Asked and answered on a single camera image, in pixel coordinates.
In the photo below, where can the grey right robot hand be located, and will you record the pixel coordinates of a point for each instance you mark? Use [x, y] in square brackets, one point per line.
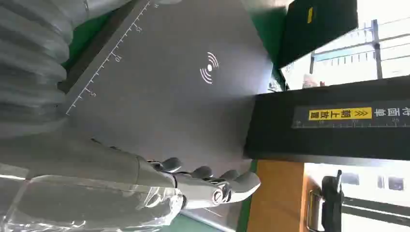
[96, 163]

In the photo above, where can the grey scanning platform with ruler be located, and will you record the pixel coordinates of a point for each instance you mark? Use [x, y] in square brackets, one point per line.
[166, 105]

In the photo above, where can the ribbed grey right arm sleeve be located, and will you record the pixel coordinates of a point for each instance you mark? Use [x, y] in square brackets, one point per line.
[30, 60]

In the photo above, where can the black scanner housing with label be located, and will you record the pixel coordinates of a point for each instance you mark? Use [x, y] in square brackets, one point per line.
[275, 131]

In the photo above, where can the orange wooden board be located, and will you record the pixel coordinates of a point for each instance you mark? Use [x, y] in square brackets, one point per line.
[275, 198]

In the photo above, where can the black handheld device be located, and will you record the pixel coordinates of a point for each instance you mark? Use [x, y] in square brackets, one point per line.
[332, 205]

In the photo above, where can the yellow warning label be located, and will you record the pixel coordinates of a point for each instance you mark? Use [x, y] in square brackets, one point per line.
[339, 114]

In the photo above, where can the black angled panel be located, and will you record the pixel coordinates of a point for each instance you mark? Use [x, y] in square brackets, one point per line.
[317, 28]

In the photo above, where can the window frame rails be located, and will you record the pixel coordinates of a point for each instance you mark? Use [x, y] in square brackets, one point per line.
[378, 48]

